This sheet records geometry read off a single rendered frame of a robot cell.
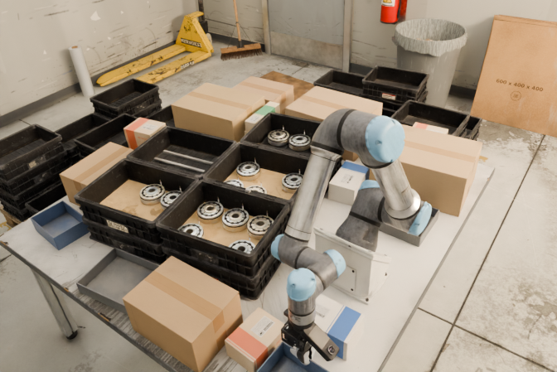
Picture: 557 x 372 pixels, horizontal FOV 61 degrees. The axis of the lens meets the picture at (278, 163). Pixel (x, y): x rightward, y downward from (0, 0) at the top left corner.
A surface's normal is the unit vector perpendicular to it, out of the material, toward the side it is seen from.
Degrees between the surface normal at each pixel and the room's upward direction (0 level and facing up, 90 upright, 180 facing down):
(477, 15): 90
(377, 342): 0
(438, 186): 90
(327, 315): 0
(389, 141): 77
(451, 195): 90
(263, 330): 0
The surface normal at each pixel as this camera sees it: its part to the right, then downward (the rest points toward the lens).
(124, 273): -0.05, -0.82
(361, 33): -0.58, 0.48
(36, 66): 0.81, 0.30
